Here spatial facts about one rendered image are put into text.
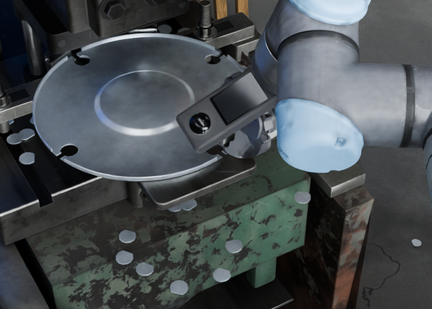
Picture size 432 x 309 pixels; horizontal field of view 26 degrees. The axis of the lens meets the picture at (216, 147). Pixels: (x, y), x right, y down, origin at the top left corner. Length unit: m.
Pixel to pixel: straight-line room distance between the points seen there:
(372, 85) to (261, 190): 0.51
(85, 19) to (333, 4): 0.42
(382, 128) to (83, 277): 0.53
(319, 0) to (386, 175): 1.45
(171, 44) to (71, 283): 0.36
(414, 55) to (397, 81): 1.81
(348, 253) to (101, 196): 0.38
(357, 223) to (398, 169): 0.94
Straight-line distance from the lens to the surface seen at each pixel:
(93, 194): 1.26
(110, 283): 1.25
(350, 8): 0.84
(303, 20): 0.85
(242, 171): 1.13
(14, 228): 1.24
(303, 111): 0.81
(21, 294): 1.21
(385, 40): 2.68
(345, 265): 1.42
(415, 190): 2.24
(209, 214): 1.27
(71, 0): 1.14
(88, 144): 1.18
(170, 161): 1.14
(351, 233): 1.37
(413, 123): 0.83
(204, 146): 0.98
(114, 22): 1.15
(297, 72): 0.83
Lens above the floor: 1.58
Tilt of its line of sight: 43 degrees down
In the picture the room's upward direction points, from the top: straight up
